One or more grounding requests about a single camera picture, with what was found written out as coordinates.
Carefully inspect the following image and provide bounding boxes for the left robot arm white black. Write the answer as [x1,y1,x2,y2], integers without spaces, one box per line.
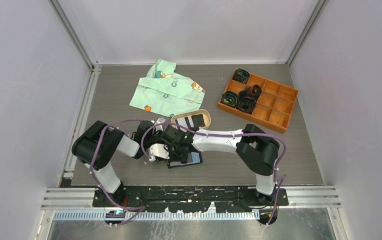
[71,120,155,207]

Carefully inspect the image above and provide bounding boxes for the white striped card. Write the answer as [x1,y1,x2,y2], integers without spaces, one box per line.
[174,116,194,129]

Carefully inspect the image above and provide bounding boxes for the beige oval tray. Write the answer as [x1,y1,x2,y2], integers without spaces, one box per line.
[171,109,212,130]

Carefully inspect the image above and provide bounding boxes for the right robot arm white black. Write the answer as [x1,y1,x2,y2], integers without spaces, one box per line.
[160,124,280,206]

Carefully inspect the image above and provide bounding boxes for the rolled dark belt back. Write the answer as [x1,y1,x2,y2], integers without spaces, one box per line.
[232,68,250,84]

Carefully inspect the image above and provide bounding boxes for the rolled dark belt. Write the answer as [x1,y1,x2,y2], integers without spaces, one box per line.
[220,90,238,108]
[232,68,250,84]

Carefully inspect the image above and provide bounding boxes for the black leather card holder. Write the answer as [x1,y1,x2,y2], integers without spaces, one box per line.
[167,152,203,169]

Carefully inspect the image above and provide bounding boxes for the green cartoon print cloth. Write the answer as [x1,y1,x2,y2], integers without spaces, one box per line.
[129,59,206,117]

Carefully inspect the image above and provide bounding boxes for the rolled dark belt front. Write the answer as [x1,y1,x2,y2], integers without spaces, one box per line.
[220,90,238,108]

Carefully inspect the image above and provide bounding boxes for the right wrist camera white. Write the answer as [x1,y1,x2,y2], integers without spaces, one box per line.
[148,143,170,162]

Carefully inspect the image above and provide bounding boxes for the slotted metal cable duct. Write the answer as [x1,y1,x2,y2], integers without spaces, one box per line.
[53,209,260,221]

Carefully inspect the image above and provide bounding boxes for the black vip card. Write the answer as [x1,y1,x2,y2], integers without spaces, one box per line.
[191,113,207,129]

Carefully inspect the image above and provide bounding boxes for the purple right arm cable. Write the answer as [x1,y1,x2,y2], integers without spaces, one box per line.
[140,122,288,226]

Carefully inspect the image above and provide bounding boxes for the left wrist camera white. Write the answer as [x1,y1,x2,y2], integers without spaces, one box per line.
[151,117,166,132]

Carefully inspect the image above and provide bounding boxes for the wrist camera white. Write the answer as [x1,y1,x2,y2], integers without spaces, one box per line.
[151,117,166,132]
[148,143,170,162]

